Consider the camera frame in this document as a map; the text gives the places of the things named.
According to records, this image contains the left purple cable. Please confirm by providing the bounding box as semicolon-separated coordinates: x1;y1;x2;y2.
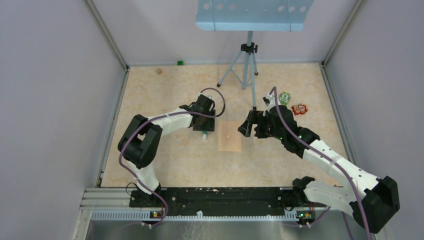
118;87;227;229

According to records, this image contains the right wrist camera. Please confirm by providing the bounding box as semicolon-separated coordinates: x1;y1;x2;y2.
262;93;277;116

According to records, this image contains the peach envelope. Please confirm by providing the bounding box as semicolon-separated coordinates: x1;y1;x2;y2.
218;120;242;152

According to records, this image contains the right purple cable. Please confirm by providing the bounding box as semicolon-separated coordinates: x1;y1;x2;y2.
268;86;373;240

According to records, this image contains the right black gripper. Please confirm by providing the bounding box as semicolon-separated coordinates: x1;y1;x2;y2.
238;109;285;141

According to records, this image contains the green white glue stick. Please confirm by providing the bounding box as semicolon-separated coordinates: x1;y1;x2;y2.
202;131;208;140

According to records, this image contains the red toy block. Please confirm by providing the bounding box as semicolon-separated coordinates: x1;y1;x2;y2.
291;103;308;116

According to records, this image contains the white cable duct strip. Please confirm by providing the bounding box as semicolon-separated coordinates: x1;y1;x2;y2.
91;209;299;222

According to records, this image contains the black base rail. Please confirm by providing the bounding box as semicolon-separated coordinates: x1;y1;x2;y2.
129;187;316;217

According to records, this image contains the green toy block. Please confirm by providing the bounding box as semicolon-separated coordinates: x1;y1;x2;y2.
278;91;291;106

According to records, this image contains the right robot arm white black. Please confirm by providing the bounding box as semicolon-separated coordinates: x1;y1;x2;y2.
237;105;400;234

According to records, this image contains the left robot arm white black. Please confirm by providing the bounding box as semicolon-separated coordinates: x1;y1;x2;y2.
117;93;216;208

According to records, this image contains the purple cable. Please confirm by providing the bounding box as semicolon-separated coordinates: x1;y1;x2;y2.
268;86;373;240
118;87;227;229

